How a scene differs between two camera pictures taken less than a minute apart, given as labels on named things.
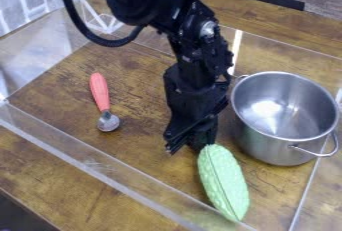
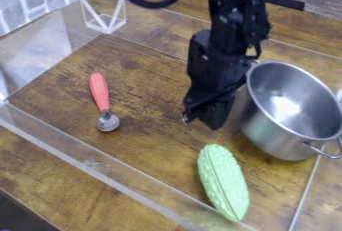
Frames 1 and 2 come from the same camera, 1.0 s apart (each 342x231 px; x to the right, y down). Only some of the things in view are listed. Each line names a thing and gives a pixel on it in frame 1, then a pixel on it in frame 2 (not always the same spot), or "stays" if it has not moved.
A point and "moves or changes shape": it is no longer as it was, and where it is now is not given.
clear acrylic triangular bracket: x=97 y=19 stays
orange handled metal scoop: x=109 y=121 stays
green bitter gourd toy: x=224 y=180 stays
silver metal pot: x=286 y=114 moves or changes shape
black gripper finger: x=182 y=139 → x=194 y=112
